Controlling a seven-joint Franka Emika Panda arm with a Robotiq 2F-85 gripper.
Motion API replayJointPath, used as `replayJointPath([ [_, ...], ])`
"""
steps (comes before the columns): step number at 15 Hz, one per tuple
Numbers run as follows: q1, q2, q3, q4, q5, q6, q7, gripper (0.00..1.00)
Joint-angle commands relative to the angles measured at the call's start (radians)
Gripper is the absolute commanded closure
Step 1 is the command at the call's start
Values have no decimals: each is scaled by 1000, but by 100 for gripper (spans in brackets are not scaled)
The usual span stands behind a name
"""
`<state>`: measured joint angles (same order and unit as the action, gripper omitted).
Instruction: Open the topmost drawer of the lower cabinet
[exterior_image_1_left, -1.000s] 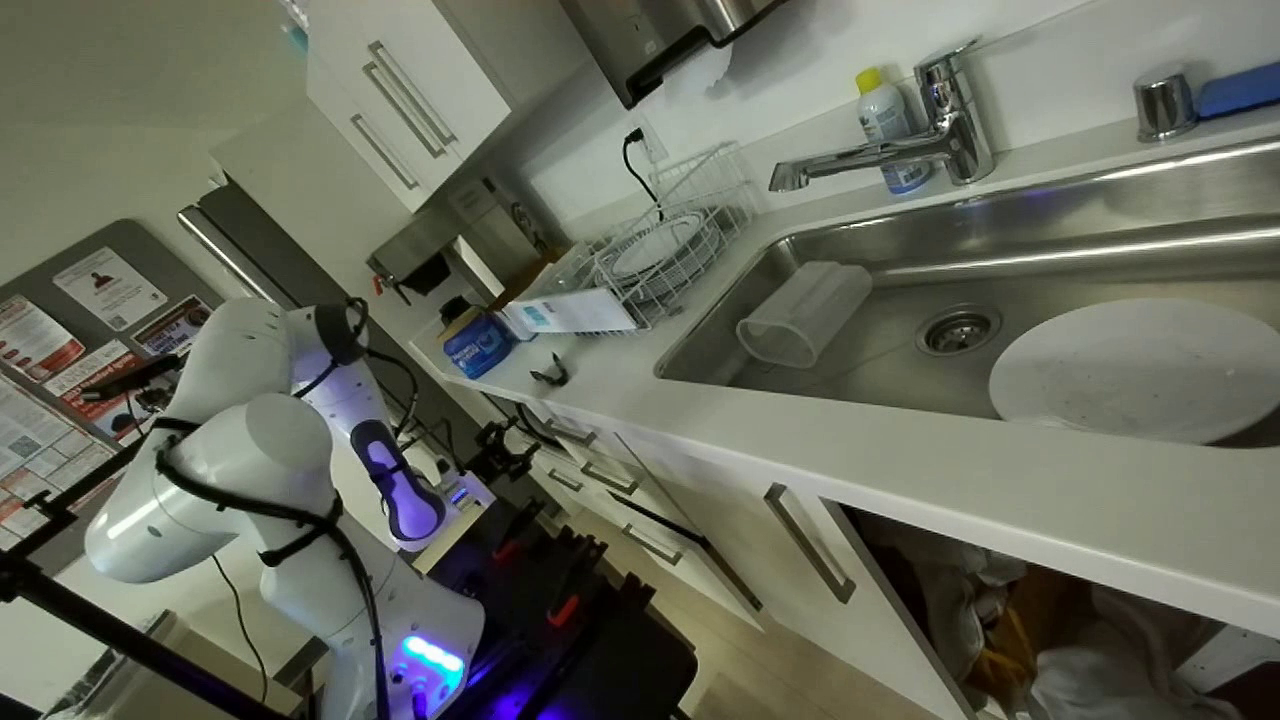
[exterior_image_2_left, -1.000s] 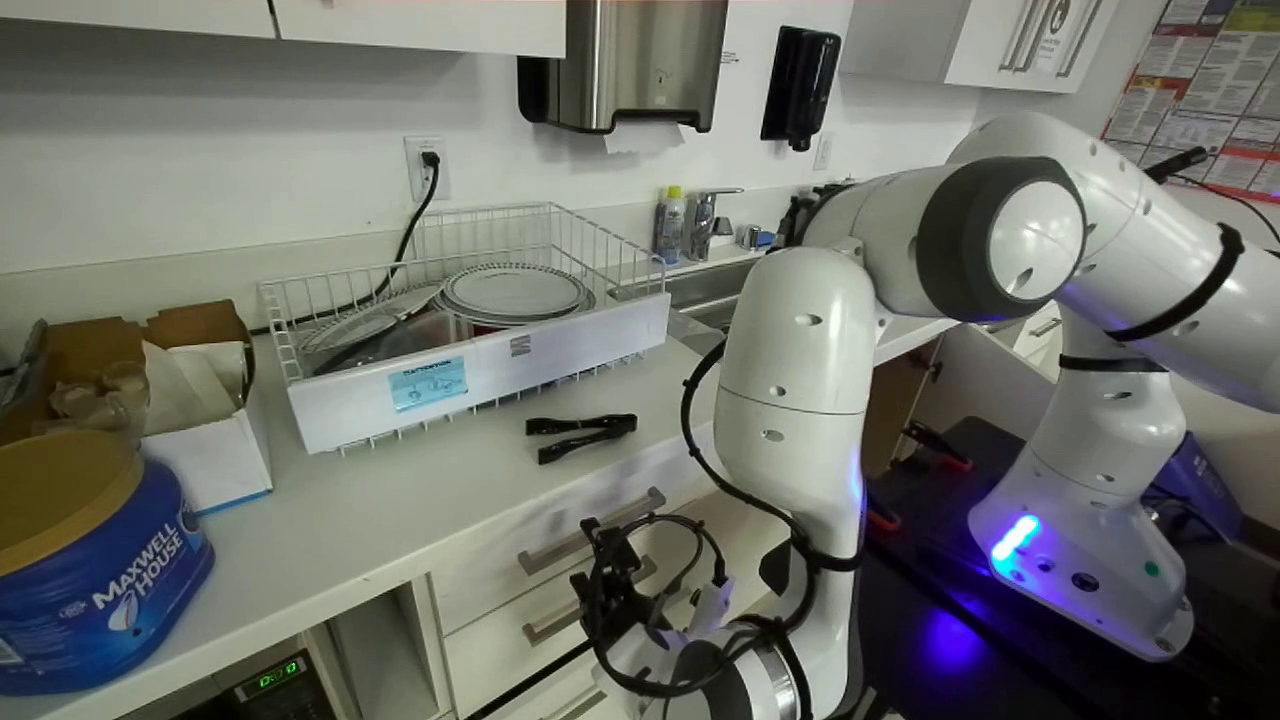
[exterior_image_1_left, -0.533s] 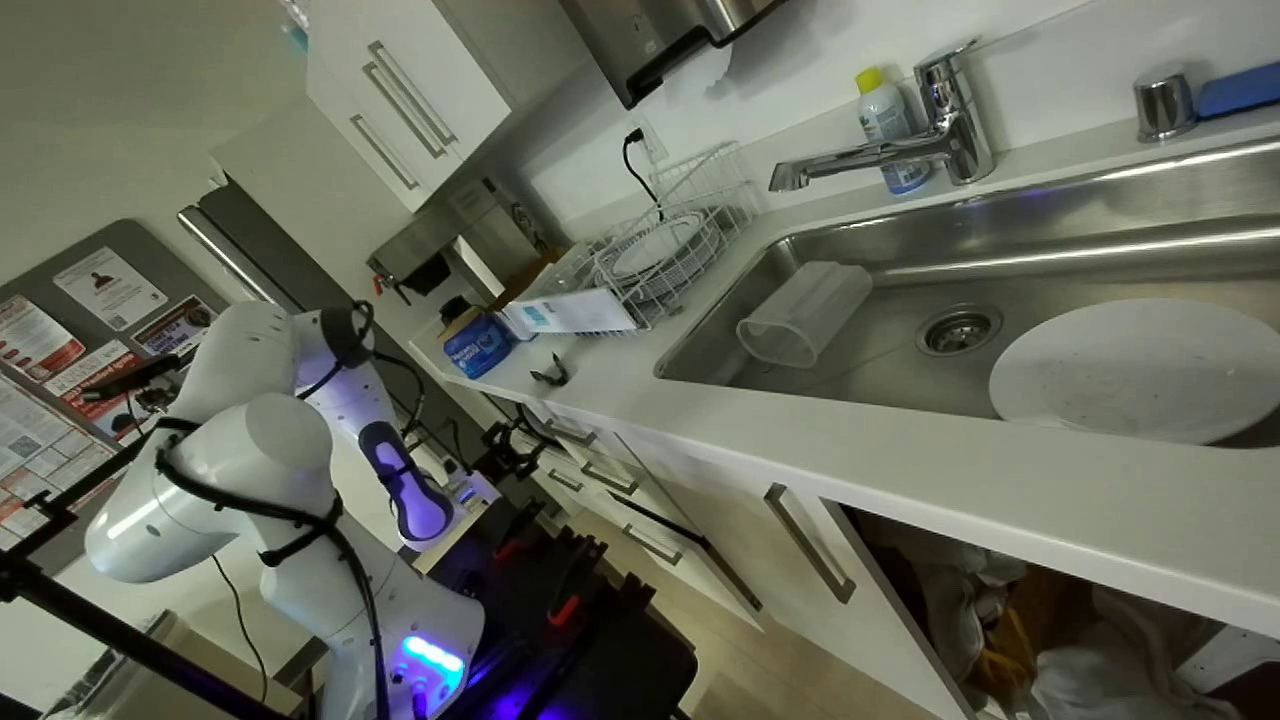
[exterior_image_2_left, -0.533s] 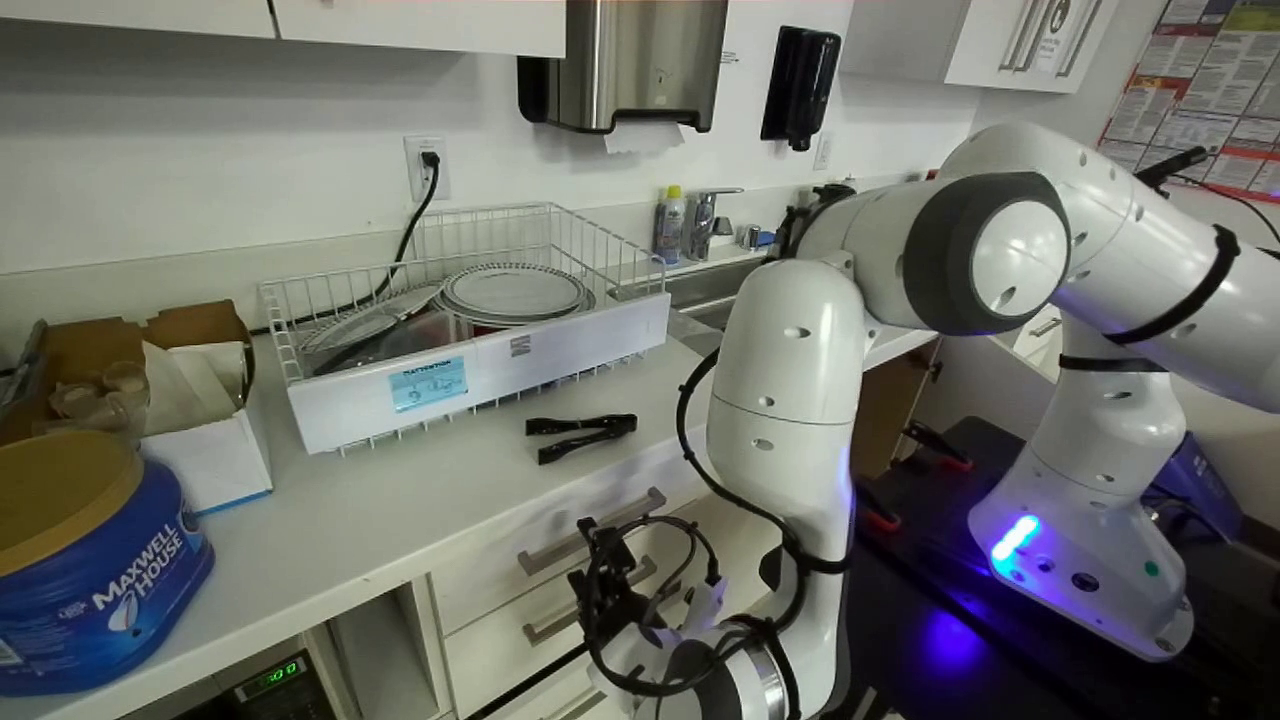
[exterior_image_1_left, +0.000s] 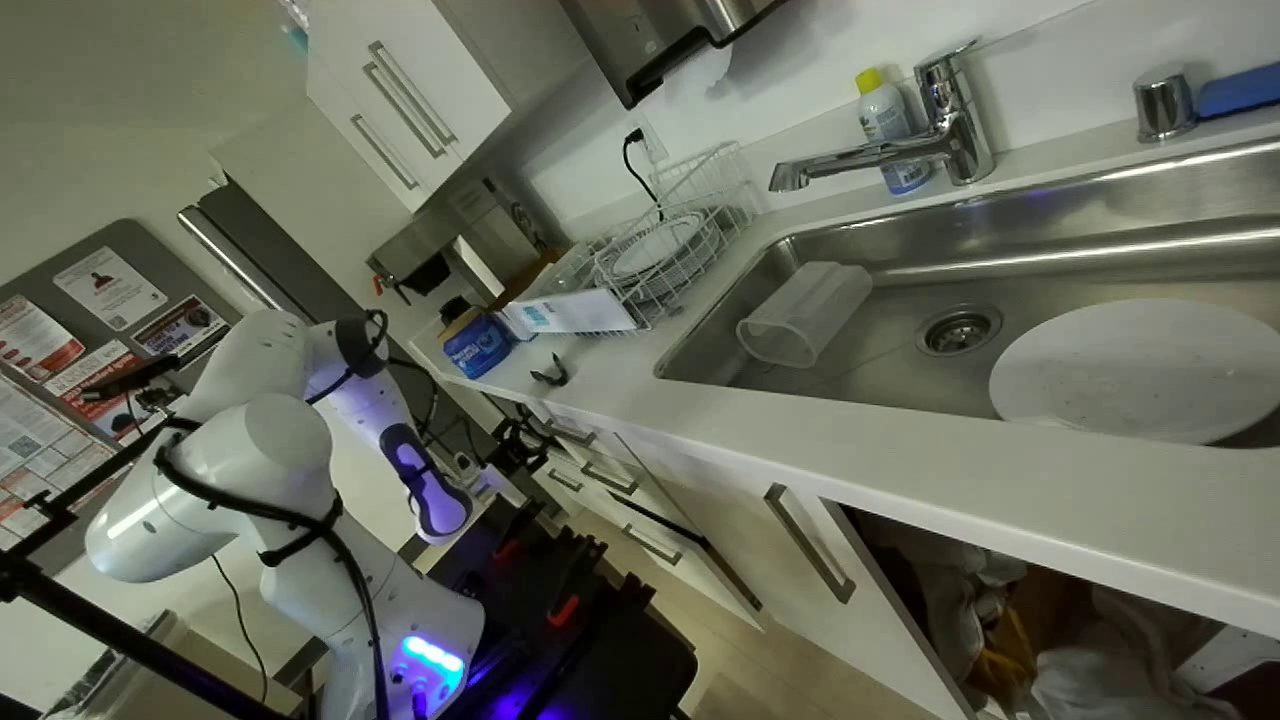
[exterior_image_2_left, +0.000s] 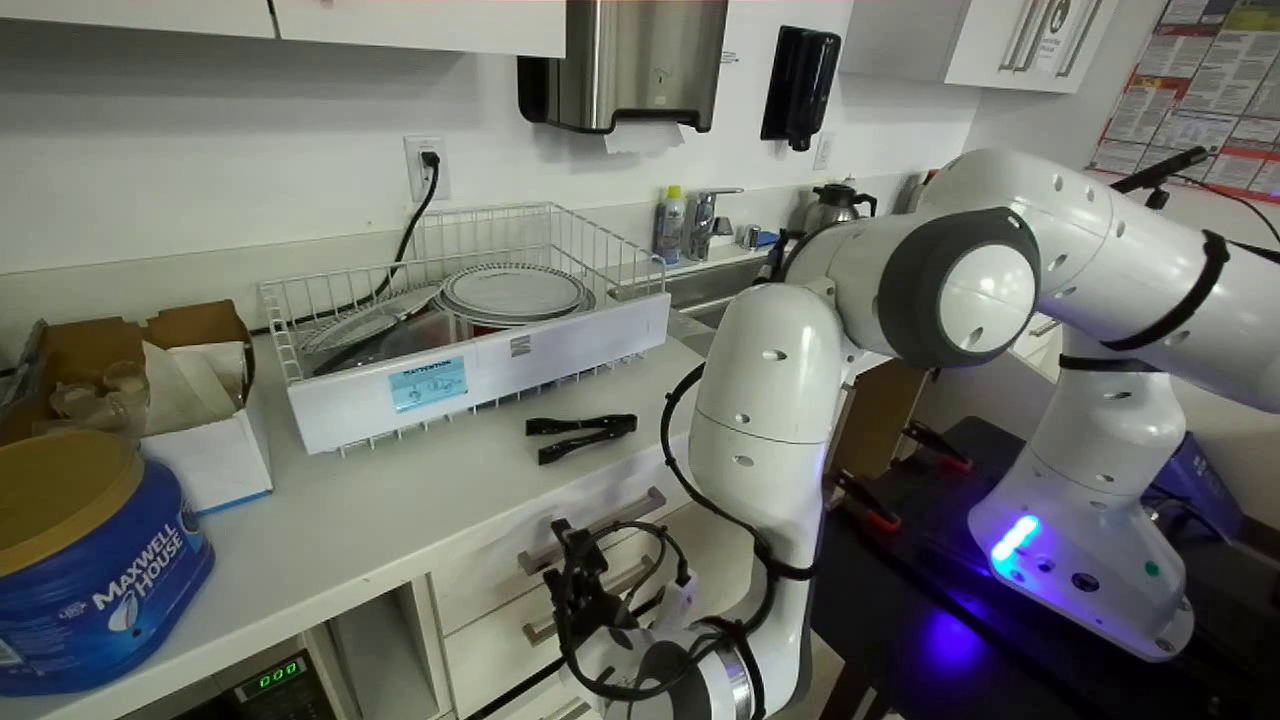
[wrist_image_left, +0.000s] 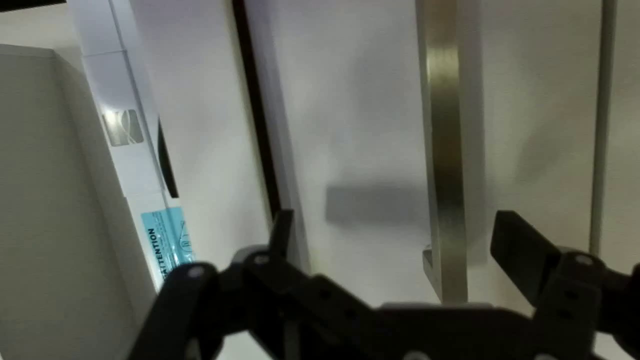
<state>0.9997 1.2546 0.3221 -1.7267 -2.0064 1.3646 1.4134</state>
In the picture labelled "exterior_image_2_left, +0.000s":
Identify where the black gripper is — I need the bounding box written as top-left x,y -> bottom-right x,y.
545,520 -> 631,659

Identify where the brown cabinet door panel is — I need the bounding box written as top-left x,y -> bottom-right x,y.
827,355 -> 936,491

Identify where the open cardboard box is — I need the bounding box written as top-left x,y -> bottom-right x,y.
0,300 -> 255,448

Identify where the long white box blue label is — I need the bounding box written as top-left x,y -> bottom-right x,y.
283,292 -> 678,459

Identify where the red black clamp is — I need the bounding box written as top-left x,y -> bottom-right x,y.
831,468 -> 908,541
903,420 -> 975,481

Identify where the stainless steel sink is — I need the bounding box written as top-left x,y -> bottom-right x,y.
664,249 -> 794,325

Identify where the black robot table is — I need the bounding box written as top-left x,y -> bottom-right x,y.
811,412 -> 1280,720

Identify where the dish soap bottle yellow cap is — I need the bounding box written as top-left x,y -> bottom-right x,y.
648,181 -> 692,269

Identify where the black appliance green display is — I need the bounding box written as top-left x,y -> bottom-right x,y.
173,649 -> 340,720

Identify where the chrome faucet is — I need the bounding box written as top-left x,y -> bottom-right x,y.
678,184 -> 744,263

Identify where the small white box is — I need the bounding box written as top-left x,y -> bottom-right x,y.
138,405 -> 280,520

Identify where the white paper towel sheet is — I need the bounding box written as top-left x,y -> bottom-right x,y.
599,117 -> 687,154

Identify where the blue Maxwell House coffee can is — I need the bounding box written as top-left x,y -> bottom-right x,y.
0,425 -> 219,699

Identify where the steel paper towel dispenser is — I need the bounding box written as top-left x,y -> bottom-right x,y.
514,0 -> 738,135

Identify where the white wire dish rack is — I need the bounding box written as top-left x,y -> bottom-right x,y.
253,196 -> 670,391

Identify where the black power cable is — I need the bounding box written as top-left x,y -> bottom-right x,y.
356,147 -> 450,313

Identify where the white wall outlet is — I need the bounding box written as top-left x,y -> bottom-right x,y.
400,131 -> 457,203

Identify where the steel kettle black handle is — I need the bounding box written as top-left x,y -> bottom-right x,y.
796,181 -> 885,244

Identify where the black wall soap dispenser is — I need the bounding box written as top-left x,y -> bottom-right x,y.
756,20 -> 844,154

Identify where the white wall cabinet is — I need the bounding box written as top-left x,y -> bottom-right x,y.
0,0 -> 569,65

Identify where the white framed wall sign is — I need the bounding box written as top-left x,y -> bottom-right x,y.
945,0 -> 1124,97

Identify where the black stereo camera on stand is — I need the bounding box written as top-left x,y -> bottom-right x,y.
1108,139 -> 1215,214

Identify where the wall poster with red print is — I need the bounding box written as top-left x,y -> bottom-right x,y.
1086,0 -> 1280,203

